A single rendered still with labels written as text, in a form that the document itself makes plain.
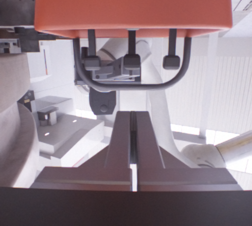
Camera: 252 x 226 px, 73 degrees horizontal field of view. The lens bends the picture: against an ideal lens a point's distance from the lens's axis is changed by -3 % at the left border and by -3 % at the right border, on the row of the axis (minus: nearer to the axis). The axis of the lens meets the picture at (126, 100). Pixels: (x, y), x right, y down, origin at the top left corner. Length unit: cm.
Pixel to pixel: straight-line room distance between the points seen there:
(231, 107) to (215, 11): 1380
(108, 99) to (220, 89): 1328
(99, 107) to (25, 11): 102
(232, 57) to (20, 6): 1283
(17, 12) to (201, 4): 123
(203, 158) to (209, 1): 67
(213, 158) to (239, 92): 1303
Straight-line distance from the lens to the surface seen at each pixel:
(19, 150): 149
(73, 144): 301
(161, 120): 57
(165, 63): 25
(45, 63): 446
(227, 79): 1352
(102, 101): 40
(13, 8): 135
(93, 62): 25
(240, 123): 1444
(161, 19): 18
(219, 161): 81
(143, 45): 55
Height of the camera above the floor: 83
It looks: 16 degrees up
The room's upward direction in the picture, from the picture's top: 180 degrees clockwise
